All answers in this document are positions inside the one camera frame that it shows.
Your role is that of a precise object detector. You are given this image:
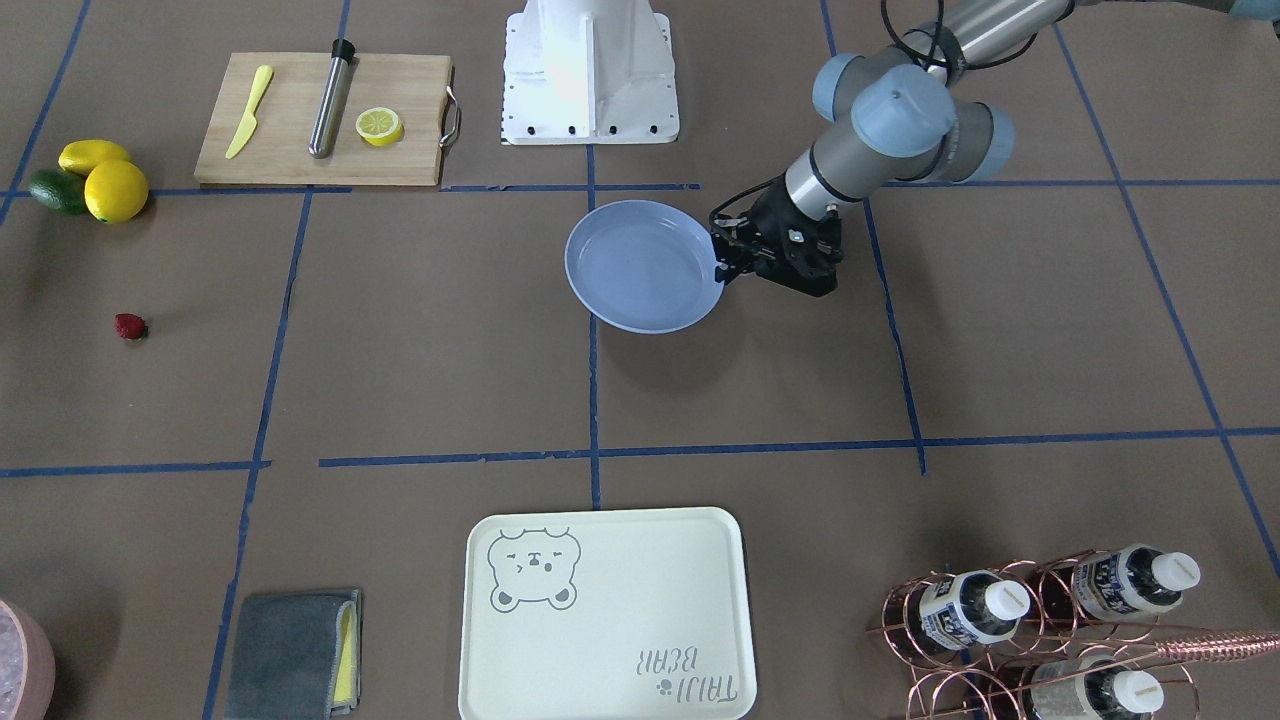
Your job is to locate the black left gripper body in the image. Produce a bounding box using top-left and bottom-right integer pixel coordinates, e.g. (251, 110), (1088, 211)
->
(739, 179), (844, 297)

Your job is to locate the blue plate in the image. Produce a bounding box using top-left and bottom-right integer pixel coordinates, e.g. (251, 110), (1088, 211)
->
(564, 199), (724, 334)

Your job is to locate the red strawberry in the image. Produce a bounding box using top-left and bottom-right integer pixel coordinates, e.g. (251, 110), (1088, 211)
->
(114, 313), (150, 342)

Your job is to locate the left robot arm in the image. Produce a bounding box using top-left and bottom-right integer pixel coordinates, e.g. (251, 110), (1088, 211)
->
(708, 1), (1078, 297)

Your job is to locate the wooden cutting board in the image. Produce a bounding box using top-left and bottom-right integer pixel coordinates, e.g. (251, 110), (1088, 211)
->
(193, 53), (454, 188)

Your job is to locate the cream bear tray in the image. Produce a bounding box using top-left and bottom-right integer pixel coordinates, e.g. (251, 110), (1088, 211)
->
(458, 507), (758, 719)

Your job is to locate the lemon half slice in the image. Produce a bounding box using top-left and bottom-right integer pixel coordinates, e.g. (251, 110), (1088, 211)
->
(355, 106), (404, 147)

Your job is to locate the tea bottle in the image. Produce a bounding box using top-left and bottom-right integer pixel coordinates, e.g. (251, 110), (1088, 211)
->
(1069, 544), (1202, 623)
(1018, 655), (1166, 719)
(905, 570), (1032, 657)

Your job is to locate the steel knife sharpener rod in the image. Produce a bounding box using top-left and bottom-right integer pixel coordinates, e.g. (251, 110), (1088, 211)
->
(308, 38), (356, 159)

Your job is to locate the yellow plastic knife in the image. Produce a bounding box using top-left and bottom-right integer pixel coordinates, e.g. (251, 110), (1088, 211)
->
(224, 64), (274, 160)

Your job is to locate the tea bottle lower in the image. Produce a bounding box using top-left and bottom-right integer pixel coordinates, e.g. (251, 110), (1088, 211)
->
(1018, 655), (1166, 719)

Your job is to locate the grey yellow cleaning cloth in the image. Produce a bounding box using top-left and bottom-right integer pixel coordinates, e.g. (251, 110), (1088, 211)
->
(223, 587), (364, 719)

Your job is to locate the yellow lemon front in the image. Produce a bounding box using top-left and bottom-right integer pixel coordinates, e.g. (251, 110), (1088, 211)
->
(84, 160), (150, 224)

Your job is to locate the yellow lemon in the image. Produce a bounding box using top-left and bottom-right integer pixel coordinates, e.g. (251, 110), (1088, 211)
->
(84, 160), (150, 224)
(58, 138), (132, 177)

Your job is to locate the yellow lemon back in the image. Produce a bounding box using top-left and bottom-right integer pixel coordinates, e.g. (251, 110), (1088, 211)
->
(58, 138), (132, 177)

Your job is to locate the green avocado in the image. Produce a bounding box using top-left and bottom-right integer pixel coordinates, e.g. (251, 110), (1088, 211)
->
(28, 169), (88, 217)

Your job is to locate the pink bowl with ice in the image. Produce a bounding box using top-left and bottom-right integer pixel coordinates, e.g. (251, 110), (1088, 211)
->
(1, 600), (56, 719)

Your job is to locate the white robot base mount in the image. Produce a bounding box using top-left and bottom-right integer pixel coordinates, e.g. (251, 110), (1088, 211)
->
(500, 1), (681, 146)

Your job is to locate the copper wire bottle rack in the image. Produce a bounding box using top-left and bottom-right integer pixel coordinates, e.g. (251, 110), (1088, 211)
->
(867, 550), (1277, 719)

